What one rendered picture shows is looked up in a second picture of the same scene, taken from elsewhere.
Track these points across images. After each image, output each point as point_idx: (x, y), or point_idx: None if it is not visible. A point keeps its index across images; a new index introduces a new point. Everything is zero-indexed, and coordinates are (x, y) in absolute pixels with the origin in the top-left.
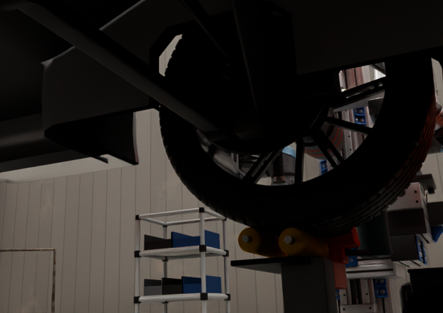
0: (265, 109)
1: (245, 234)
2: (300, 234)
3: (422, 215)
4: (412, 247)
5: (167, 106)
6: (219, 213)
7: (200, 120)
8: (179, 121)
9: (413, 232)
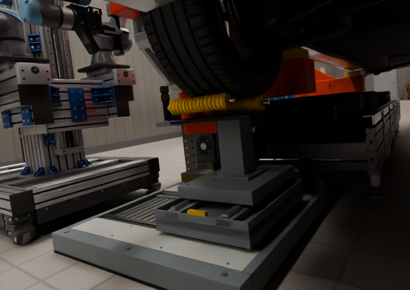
0: (312, 25)
1: (233, 97)
2: (264, 99)
3: (132, 90)
4: (127, 108)
5: (331, 3)
6: (232, 80)
7: (309, 18)
8: None
9: (128, 99)
